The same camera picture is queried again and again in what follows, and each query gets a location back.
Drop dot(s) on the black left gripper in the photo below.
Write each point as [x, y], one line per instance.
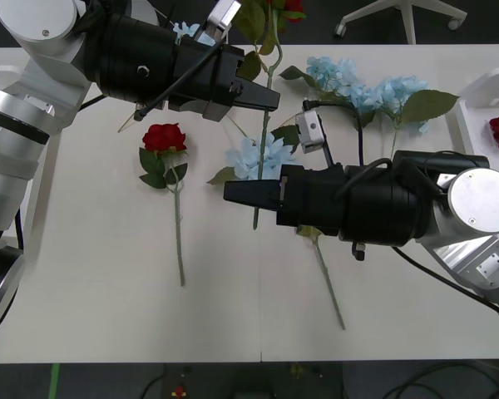
[208, 79]

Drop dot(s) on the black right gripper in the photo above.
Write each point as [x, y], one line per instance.
[312, 199]

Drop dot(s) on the thin tan twig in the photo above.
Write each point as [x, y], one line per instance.
[124, 125]

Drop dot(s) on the pale blue flower with stem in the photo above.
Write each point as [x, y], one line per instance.
[249, 160]
[332, 77]
[399, 95]
[185, 29]

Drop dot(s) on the white chair base with casters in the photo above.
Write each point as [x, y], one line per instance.
[407, 16]

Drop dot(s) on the red emergency stop button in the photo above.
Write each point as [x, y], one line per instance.
[179, 391]

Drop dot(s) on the silver and black left arm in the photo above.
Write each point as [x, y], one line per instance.
[37, 25]

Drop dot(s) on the shallow white box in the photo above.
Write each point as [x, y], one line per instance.
[2, 74]
[478, 99]

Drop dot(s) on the silver and black right arm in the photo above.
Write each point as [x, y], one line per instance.
[478, 199]

